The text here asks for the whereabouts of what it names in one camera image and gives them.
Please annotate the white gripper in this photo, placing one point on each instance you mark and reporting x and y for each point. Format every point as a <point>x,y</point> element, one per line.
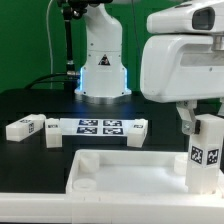
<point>184,58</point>

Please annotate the white desk top panel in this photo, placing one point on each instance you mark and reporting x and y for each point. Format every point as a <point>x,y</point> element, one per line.
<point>134,177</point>

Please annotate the white tag sheet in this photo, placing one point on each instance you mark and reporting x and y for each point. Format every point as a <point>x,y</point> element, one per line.
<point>95,127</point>

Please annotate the white front fence bar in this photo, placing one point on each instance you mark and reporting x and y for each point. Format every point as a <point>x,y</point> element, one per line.
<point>111,209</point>

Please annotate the black camera pole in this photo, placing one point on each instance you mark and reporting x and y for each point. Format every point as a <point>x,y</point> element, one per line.
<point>72,75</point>

